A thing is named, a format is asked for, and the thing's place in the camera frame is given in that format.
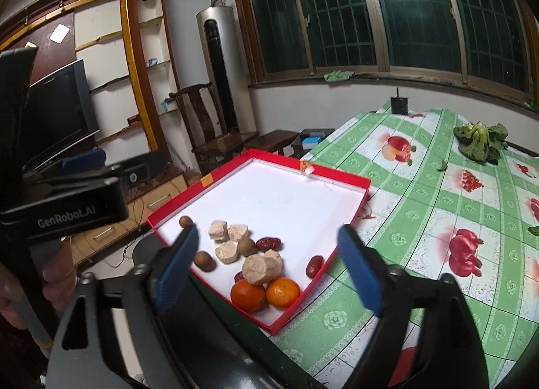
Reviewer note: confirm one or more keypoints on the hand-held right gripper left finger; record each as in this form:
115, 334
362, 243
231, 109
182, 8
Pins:
179, 267

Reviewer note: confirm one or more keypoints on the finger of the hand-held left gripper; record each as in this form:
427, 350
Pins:
84, 160
126, 170

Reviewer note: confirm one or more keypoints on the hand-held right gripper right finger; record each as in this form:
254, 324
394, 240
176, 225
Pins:
358, 271

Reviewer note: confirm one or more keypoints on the brown longan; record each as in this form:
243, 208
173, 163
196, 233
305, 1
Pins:
205, 261
247, 246
185, 222

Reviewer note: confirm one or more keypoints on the large pale yam piece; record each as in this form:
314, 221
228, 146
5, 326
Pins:
256, 270

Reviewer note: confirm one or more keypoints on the red shallow cardboard box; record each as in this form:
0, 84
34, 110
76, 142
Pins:
286, 199

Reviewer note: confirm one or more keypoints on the person's left hand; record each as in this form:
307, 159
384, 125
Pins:
59, 275

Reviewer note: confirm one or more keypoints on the red date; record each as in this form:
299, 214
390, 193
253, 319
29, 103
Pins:
239, 276
268, 243
313, 266

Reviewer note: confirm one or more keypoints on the black television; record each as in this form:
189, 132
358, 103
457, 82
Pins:
63, 111

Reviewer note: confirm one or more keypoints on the orange mandarin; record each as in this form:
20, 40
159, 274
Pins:
248, 294
283, 293

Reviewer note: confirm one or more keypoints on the dark wooden chair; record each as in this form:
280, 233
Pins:
202, 111

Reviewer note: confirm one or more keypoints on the black round stool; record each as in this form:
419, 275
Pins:
236, 351

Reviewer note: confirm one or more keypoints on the small loose green leaf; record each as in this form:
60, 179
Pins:
442, 166

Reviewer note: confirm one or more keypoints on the blue flat box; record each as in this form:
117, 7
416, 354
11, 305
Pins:
316, 142

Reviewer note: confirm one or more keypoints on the floor-standing air conditioner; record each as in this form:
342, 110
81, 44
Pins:
244, 77

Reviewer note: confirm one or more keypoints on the dark wooden bench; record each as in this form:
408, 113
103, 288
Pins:
276, 138

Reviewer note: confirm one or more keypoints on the small black box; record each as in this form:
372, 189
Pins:
399, 106

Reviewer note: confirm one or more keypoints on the green bok choy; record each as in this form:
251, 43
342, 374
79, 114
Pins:
480, 140

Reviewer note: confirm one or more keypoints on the green cloth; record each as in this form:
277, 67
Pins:
337, 75

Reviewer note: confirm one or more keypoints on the barred window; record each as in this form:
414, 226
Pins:
337, 14

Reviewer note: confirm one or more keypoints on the wooden wall shelf unit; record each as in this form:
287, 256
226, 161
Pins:
46, 60

